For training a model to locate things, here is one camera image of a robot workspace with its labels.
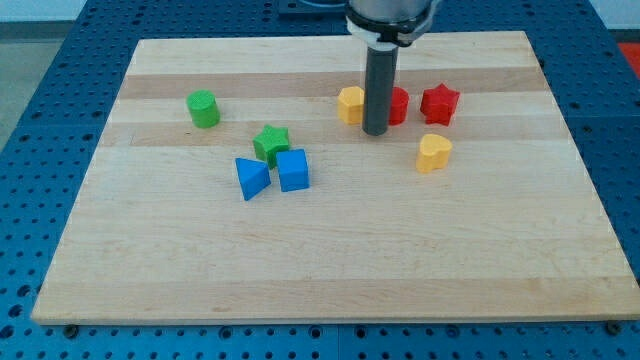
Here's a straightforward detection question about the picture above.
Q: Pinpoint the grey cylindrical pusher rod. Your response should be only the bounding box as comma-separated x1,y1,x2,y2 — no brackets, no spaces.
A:
362,47,398,136

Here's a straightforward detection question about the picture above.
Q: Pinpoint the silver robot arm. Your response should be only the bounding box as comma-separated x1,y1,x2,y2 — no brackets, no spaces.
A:
345,0,441,136

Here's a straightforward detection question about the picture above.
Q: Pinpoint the red cylinder block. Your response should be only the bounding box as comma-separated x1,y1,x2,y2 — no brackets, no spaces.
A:
389,87,410,126

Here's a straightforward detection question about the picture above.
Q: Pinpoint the yellow hexagon block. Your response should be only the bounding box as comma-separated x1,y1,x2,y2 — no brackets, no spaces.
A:
337,86,365,125

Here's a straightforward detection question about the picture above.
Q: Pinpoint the red star block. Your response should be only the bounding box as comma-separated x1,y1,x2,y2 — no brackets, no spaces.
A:
420,83,460,126

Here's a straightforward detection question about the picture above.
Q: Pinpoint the yellow heart block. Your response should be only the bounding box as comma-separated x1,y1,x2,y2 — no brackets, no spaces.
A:
416,134,453,174

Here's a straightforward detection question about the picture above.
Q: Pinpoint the green star block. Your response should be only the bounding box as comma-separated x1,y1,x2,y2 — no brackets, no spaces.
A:
252,124,290,169

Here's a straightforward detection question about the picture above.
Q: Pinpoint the blue cube block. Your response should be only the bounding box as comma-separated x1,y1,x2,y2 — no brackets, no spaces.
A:
276,149,310,192

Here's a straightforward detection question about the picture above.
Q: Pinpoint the blue triangular prism block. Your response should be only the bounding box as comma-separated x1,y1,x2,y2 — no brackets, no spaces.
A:
235,158,271,201

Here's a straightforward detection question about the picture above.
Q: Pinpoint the green cylinder block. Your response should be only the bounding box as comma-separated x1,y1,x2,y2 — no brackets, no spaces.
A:
186,90,221,128

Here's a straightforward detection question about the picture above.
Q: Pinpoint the light wooden board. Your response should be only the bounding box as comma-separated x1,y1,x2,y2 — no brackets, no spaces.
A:
32,31,639,325

